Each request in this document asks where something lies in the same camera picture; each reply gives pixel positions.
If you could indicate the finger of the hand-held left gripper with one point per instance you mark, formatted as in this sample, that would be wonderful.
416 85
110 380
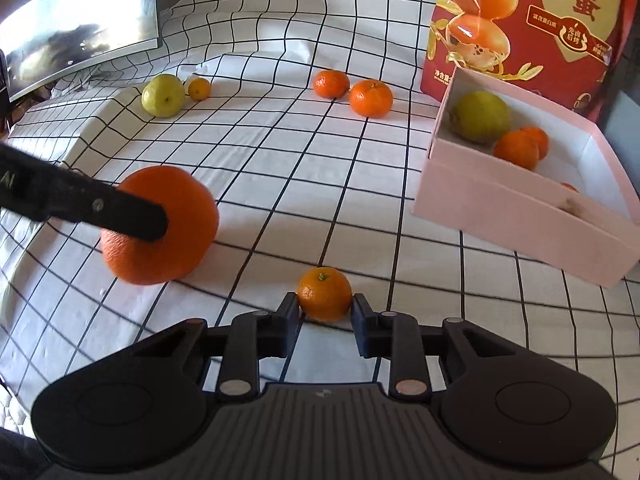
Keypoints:
130 217

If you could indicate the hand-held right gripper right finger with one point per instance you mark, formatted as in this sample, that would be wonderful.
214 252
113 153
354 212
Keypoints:
361 322

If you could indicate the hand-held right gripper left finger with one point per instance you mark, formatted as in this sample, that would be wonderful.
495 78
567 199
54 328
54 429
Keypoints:
289 320

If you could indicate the mandarin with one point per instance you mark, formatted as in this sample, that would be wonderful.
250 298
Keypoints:
570 188
325 295
541 137
370 98
331 84
515 151

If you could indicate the large orange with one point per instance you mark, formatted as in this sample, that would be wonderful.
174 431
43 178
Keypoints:
185 260

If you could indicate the yellow-green pear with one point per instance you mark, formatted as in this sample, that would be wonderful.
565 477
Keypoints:
480 116
162 96

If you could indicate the small yellow-orange kumquat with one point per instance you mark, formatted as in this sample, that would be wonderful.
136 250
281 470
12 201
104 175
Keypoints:
199 89

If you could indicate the pink cardboard box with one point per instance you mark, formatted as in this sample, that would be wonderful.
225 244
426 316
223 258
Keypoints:
500 210

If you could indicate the white black-checked cloth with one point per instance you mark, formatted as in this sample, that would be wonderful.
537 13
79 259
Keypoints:
300 185

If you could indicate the computer monitor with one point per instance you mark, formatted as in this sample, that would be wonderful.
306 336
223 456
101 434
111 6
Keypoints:
75 25

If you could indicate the dark cloth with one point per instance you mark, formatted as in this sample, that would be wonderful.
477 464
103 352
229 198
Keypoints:
17 457

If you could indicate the red snack bag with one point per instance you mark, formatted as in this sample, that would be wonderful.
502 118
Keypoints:
550 10

